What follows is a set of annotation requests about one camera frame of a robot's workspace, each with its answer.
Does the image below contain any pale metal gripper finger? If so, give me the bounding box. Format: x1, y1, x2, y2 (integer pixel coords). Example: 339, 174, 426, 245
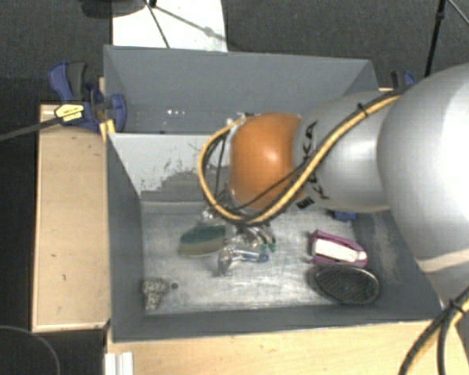
197, 207, 235, 232
217, 246, 244, 277

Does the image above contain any green and yellow sponge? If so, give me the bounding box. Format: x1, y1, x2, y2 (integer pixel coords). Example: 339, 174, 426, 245
177, 223, 228, 259

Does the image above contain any dark oval mesh strainer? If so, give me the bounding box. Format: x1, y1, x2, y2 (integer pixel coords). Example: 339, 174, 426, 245
313, 266, 381, 306

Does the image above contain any grey metal bin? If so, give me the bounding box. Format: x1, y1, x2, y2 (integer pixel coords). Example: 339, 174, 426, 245
102, 44, 443, 343

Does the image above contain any pale wood board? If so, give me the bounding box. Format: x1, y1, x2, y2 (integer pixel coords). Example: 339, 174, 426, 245
30, 102, 113, 334

